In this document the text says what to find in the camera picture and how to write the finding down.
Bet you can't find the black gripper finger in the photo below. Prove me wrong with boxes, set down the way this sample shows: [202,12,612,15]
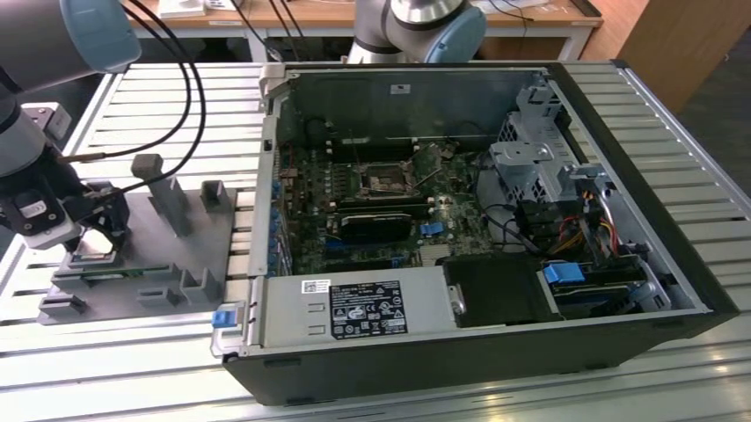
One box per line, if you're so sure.
[84,189,130,265]
[63,222,90,258]

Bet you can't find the black RAM slot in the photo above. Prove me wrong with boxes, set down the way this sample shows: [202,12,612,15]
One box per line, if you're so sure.
[336,206,430,217]
[328,150,415,162]
[328,141,414,153]
[338,197,427,208]

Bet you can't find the CPU socket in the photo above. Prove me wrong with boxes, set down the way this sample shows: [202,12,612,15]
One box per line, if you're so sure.
[358,163,415,197]

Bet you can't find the grey parts rack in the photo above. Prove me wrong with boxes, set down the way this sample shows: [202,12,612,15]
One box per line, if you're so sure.
[35,152,239,326]

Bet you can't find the green RAM stick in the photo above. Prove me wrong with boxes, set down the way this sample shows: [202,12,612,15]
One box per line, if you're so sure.
[82,267,148,280]

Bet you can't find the silver power supply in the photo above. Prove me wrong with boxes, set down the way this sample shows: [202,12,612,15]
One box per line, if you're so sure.
[258,268,459,351]

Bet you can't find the black graphics card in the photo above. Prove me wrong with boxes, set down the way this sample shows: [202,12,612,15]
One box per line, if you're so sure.
[338,212,414,245]

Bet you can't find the white box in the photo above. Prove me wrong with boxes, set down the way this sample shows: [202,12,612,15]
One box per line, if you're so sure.
[159,0,208,19]

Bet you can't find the thin metal locking lever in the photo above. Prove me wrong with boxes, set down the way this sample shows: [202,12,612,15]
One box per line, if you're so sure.
[410,166,442,191]

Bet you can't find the small silver heatsink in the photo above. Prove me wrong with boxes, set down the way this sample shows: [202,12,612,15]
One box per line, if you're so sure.
[418,244,452,266]

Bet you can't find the metal socket cover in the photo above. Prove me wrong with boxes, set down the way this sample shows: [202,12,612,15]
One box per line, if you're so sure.
[407,141,456,171]

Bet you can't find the green motherboard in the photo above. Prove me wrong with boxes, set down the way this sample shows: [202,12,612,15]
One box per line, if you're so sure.
[275,140,500,276]

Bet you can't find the black PC case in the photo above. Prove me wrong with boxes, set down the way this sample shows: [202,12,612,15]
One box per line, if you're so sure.
[210,59,742,408]

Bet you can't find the black plastic shroud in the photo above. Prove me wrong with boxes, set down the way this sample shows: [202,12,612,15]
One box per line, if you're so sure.
[440,256,562,330]

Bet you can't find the silver disk bay cage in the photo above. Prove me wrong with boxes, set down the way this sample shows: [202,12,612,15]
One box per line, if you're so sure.
[487,85,594,207]

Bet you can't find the blue disk carrier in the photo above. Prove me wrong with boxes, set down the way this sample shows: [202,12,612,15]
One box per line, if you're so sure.
[542,262,587,287]

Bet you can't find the wooden desk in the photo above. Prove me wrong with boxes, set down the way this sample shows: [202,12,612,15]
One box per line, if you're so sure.
[126,0,606,62]

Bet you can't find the wooden cabinet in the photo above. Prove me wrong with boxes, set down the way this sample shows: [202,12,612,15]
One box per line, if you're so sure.
[615,0,751,116]

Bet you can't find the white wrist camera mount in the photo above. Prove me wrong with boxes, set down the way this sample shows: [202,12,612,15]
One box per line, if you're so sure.
[12,191,79,251]

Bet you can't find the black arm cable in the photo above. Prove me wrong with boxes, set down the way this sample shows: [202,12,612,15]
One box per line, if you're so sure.
[84,0,208,197]
[58,0,199,162]

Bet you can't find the black wire in case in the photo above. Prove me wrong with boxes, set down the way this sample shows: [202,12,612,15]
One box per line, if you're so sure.
[478,202,532,247]

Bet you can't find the coloured power wire bundle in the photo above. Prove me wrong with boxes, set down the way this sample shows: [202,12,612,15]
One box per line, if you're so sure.
[551,217,620,256]

